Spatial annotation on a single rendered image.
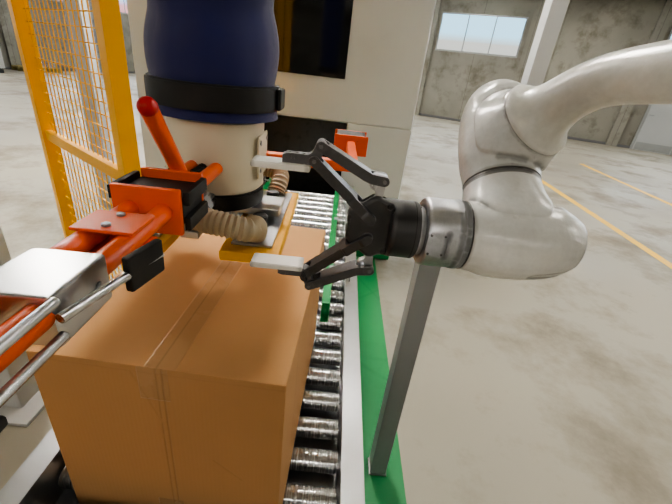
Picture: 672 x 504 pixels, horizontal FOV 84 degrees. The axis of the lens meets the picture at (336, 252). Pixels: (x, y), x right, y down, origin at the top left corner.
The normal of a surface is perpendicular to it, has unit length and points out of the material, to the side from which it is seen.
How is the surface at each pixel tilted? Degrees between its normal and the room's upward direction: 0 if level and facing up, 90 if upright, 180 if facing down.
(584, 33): 90
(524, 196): 39
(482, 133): 73
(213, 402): 90
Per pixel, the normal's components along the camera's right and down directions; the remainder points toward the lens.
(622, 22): -0.41, 0.37
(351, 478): 0.11, -0.89
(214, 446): -0.07, 0.44
